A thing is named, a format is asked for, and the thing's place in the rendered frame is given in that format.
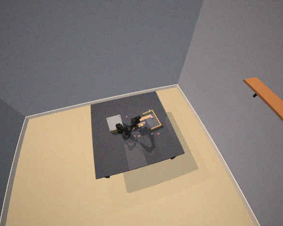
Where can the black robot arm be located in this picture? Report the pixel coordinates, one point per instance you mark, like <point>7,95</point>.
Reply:
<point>124,129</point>

